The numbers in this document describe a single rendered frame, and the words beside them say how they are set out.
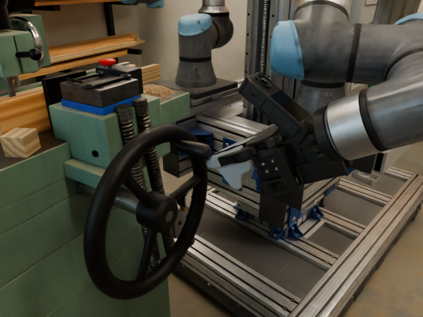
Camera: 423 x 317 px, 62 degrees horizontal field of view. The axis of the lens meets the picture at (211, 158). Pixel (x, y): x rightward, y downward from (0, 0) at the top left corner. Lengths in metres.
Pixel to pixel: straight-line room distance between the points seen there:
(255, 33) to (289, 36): 0.72
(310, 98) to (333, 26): 0.50
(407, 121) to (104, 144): 0.42
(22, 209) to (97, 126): 0.18
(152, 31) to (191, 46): 3.40
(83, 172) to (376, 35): 0.47
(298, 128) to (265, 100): 0.05
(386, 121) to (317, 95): 0.58
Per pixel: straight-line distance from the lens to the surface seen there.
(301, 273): 1.38
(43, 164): 0.64
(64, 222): 0.71
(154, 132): 0.52
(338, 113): 0.43
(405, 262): 1.91
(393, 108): 0.41
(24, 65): 0.73
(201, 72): 1.26
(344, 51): 0.48
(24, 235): 0.66
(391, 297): 1.71
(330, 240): 1.55
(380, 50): 0.48
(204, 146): 0.54
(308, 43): 0.48
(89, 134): 0.60
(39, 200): 0.66
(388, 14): 0.90
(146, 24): 4.68
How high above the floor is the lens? 1.15
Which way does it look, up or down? 26 degrees down
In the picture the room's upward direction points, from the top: straight up
